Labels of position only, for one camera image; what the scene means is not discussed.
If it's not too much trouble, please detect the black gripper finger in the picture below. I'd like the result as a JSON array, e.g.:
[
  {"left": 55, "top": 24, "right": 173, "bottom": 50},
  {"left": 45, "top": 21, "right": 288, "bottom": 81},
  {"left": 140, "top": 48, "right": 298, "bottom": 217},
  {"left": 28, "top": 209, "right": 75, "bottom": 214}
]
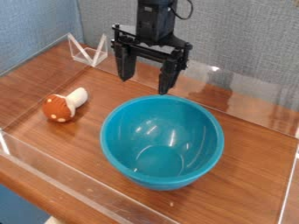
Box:
[
  {"left": 113, "top": 42, "right": 136, "bottom": 81},
  {"left": 159, "top": 49, "right": 188, "bottom": 95}
]

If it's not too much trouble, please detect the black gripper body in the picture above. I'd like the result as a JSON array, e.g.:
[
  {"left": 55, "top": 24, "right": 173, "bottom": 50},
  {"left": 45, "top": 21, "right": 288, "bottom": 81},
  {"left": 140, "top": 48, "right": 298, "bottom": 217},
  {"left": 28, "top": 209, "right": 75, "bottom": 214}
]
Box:
[{"left": 111, "top": 0, "right": 192, "bottom": 62}]

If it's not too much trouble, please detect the red and white toy mushroom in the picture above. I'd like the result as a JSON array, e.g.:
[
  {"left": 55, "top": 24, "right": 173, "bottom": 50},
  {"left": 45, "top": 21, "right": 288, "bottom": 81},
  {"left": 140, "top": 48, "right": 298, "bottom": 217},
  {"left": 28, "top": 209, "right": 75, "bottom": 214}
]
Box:
[{"left": 41, "top": 87, "right": 88, "bottom": 123}]

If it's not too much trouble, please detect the blue plastic bowl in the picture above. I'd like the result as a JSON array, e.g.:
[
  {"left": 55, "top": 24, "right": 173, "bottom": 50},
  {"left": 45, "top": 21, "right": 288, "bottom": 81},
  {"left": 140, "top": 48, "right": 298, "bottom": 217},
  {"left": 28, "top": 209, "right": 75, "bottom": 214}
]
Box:
[{"left": 99, "top": 95, "right": 224, "bottom": 191}]

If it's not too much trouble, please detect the clear acrylic corner bracket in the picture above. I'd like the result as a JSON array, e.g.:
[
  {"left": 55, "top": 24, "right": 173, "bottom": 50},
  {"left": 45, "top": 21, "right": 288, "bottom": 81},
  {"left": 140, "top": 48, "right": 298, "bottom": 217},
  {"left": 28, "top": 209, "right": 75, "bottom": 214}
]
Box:
[{"left": 68, "top": 33, "right": 108, "bottom": 67}]

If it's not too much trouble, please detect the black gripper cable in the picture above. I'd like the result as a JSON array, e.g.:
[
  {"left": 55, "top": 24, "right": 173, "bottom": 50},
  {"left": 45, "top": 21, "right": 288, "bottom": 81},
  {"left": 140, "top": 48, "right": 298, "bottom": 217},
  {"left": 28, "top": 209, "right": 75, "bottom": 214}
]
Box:
[{"left": 167, "top": 0, "right": 195, "bottom": 21}]

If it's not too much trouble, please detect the clear acrylic barrier wall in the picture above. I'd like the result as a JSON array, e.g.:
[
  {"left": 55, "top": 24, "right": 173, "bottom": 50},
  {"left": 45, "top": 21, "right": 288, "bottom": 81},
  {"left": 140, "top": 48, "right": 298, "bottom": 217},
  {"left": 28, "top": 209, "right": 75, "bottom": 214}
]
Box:
[{"left": 0, "top": 35, "right": 299, "bottom": 224}]

